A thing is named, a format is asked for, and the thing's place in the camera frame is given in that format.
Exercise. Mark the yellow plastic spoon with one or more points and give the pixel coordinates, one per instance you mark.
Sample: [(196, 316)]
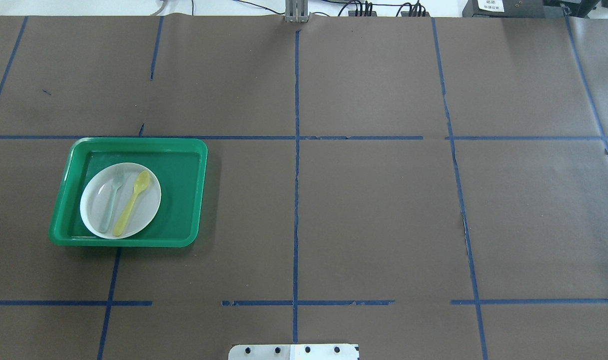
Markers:
[(141, 183)]

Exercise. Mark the white round plate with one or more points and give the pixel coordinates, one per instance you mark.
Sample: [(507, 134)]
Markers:
[(95, 195)]

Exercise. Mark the pale green plastic fork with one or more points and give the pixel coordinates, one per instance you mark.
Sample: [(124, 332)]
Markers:
[(117, 183)]

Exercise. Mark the green plastic tray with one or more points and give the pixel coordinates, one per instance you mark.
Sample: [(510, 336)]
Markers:
[(178, 163)]

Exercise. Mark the black equipment box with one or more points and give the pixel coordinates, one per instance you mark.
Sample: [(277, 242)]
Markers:
[(531, 9)]

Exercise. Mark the aluminium frame post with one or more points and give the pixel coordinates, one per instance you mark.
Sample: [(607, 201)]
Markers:
[(296, 11)]

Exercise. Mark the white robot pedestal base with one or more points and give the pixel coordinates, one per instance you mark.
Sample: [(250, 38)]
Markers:
[(319, 351)]

